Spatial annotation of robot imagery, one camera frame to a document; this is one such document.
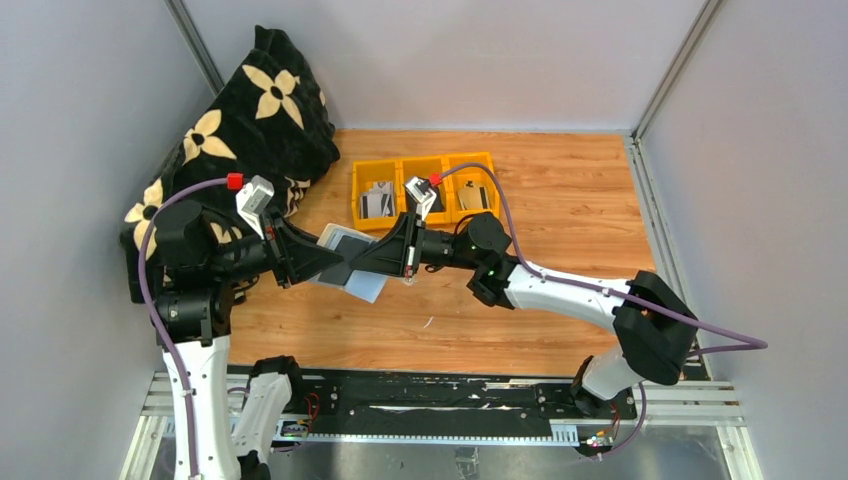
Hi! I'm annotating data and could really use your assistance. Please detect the beige leather card holder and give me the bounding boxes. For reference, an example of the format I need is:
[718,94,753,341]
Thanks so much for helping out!
[309,223,392,305]

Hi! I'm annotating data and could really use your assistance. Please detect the black card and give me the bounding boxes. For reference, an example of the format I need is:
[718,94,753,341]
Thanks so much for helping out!
[318,235,372,287]

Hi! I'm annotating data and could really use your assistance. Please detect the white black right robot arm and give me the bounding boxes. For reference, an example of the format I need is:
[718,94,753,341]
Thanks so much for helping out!
[351,213,697,416]

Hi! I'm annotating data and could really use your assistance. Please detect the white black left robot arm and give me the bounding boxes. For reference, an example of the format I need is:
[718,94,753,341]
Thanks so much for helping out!
[152,200,343,479]

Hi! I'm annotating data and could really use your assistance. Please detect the black cards in bin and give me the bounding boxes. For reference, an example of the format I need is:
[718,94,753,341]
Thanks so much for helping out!
[429,186,446,214]

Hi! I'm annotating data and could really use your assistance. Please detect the white cards in bin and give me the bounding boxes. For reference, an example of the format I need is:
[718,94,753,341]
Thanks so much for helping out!
[359,181,396,219]

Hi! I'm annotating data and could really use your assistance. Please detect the card in right bin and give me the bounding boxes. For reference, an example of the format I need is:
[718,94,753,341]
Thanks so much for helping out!
[457,184,492,210]

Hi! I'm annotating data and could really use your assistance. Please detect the yellow bin middle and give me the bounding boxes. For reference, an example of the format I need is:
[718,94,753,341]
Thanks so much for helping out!
[400,156,455,226]

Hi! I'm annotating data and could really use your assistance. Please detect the yellow bin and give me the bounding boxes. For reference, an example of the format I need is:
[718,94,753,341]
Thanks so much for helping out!
[351,159,402,231]
[400,156,455,226]
[444,152,501,222]

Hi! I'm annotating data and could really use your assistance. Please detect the yellow bin right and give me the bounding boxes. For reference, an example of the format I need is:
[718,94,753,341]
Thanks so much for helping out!
[444,152,501,222]

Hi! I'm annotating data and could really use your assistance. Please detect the yellow bin left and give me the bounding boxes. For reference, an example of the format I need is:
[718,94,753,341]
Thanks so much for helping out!
[351,159,402,231]

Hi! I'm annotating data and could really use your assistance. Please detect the black floral plush blanket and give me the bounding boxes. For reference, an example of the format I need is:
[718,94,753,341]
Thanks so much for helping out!
[119,26,341,304]

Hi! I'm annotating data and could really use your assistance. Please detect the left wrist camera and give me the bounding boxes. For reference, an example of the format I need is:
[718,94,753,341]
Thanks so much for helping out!
[234,175,275,240]

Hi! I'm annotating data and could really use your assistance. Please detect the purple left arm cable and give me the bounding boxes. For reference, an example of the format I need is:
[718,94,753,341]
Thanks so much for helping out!
[137,177,231,480]

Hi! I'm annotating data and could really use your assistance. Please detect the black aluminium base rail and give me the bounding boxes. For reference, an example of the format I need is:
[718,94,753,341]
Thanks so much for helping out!
[139,367,747,458]

